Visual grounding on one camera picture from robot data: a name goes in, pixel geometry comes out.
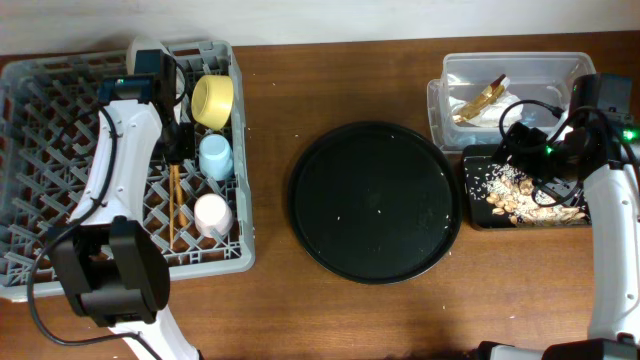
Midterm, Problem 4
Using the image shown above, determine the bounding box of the wooden chopstick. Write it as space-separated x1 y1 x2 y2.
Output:
171 165 188 227
168 165 175 250

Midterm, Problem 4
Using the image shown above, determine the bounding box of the light blue plastic cup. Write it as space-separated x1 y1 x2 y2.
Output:
199 134 234 181

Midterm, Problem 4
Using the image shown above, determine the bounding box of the yellow plastic bowl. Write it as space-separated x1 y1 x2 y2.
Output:
191 75 234 131

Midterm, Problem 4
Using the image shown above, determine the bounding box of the pink plastic cup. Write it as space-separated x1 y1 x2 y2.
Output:
194 193 234 238

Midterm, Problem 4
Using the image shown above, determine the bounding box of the nut shells and rice waste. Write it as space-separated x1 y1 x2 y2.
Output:
464 162 591 229

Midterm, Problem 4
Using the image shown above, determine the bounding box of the white tissue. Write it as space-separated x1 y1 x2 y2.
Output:
449 91 519 128

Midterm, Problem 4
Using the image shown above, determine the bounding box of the grey round plate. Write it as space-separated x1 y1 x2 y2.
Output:
126 35 186 123

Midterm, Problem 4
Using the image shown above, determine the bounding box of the brown Nescafe sachet wrapper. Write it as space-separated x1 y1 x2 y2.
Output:
453 74 509 123

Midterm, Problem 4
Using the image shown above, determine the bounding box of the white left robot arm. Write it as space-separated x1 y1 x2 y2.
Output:
50 100 201 359

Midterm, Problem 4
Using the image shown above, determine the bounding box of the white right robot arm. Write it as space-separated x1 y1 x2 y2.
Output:
475 122 639 360

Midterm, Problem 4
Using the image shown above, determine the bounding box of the grey dishwasher rack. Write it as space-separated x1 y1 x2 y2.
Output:
1 41 256 302

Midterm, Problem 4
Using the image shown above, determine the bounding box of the black rectangular tray bin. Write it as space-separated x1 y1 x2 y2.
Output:
462 145 591 230

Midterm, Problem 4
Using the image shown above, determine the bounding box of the clear plastic bin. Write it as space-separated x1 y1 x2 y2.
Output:
427 52 596 154

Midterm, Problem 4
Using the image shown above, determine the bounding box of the round black tray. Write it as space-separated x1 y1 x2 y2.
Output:
287 122 463 285

